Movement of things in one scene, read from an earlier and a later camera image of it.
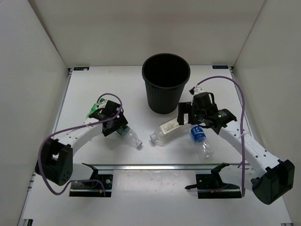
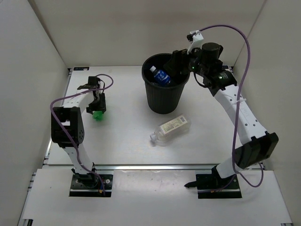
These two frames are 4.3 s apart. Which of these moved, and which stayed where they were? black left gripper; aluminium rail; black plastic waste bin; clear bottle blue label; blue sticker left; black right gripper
Moved: black right gripper; black left gripper; clear bottle blue label
Stayed: aluminium rail; blue sticker left; black plastic waste bin
